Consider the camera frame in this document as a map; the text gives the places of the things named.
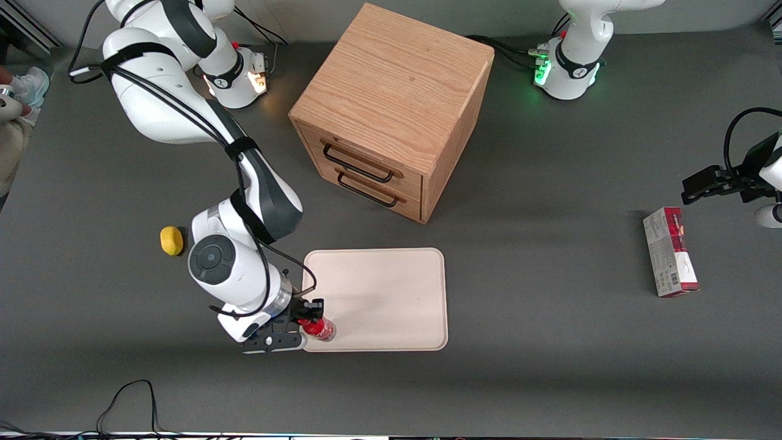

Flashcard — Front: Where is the red plaid cardboard box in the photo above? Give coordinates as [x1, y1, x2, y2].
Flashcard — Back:
[643, 207, 700, 299]

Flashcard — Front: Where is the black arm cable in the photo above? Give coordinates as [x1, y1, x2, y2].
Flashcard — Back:
[67, 0, 318, 320]
[723, 107, 782, 179]

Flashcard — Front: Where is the black floor cable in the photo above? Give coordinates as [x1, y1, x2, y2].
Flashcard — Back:
[0, 379, 184, 440]

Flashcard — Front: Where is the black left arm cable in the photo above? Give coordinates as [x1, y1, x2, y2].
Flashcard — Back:
[723, 107, 782, 179]

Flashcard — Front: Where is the black drawer handle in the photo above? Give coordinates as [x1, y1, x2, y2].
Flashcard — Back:
[322, 142, 396, 184]
[337, 172, 401, 208]

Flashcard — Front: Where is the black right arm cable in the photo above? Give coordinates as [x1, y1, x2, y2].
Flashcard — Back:
[67, 0, 318, 320]

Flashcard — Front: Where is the black base cable bundle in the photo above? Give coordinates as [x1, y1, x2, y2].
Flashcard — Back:
[466, 12, 572, 69]

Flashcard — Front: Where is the yellow lemon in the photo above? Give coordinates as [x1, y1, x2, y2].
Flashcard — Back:
[160, 226, 185, 257]

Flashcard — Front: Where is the beige rectangular tray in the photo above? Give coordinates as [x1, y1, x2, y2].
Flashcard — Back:
[302, 247, 449, 353]

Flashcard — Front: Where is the small red coke bottle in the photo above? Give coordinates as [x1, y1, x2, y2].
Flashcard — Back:
[298, 315, 337, 343]

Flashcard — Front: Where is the wooden two-drawer cabinet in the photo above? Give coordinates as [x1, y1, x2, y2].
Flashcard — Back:
[288, 2, 495, 226]

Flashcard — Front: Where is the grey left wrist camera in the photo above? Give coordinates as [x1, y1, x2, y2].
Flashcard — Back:
[753, 203, 782, 230]

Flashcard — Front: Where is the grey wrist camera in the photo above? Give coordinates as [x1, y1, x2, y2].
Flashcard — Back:
[753, 203, 782, 230]
[218, 306, 276, 344]

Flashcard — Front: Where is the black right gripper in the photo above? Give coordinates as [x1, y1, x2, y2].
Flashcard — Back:
[240, 298, 325, 355]

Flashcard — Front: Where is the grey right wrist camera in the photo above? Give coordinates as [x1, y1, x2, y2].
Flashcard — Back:
[218, 306, 276, 344]

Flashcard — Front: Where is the white sneaker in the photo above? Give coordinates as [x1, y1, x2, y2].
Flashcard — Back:
[9, 66, 51, 111]

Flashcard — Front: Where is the beige trouser leg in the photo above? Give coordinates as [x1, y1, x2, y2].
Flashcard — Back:
[0, 92, 32, 211]

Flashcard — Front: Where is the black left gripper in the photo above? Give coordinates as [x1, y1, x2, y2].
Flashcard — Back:
[681, 132, 781, 205]

